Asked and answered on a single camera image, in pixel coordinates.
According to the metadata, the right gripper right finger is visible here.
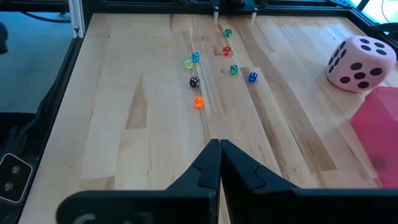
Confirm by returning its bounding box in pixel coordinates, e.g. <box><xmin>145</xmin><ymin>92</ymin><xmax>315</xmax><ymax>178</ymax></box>
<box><xmin>221</xmin><ymin>139</ymin><xmax>300</xmax><ymax>224</ymax></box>

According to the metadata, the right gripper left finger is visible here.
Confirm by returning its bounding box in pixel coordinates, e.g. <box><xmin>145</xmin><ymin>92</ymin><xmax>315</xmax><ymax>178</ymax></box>
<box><xmin>166</xmin><ymin>139</ymin><xmax>221</xmax><ymax>224</ymax></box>

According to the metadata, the large pink foam die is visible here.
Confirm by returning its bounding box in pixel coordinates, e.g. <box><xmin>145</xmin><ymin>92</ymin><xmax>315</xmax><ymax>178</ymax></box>
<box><xmin>325</xmin><ymin>35</ymin><xmax>397</xmax><ymax>93</ymax></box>

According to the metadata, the small orange translucent die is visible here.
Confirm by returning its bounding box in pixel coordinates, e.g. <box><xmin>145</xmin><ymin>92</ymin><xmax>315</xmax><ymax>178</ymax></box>
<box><xmin>193</xmin><ymin>95</ymin><xmax>205</xmax><ymax>110</ymax></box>

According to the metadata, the pink translucent plastic bin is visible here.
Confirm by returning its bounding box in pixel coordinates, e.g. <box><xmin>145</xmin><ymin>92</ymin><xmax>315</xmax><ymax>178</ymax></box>
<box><xmin>351</xmin><ymin>86</ymin><xmax>398</xmax><ymax>189</ymax></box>

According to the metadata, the black aluminium table frame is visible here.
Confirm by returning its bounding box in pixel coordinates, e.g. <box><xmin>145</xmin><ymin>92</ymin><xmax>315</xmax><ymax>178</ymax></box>
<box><xmin>0</xmin><ymin>0</ymin><xmax>398</xmax><ymax>224</ymax></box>

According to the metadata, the white-rimmed black camera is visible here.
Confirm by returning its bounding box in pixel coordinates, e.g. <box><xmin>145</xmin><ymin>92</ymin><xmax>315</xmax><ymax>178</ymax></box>
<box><xmin>0</xmin><ymin>152</ymin><xmax>34</xmax><ymax>205</ymax></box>

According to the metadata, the silver aluminium post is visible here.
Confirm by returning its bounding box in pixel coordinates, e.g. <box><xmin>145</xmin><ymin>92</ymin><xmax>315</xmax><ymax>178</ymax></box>
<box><xmin>68</xmin><ymin>0</ymin><xmax>86</xmax><ymax>39</ymax></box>

